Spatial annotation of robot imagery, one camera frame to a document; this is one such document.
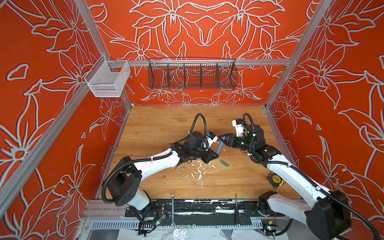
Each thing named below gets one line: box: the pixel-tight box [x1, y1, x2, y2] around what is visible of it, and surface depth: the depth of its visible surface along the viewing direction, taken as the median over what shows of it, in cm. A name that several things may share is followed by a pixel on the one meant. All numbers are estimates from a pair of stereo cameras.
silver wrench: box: [170, 190, 176, 228], surface depth 74 cm
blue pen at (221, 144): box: [216, 140, 224, 155], surface depth 77 cm
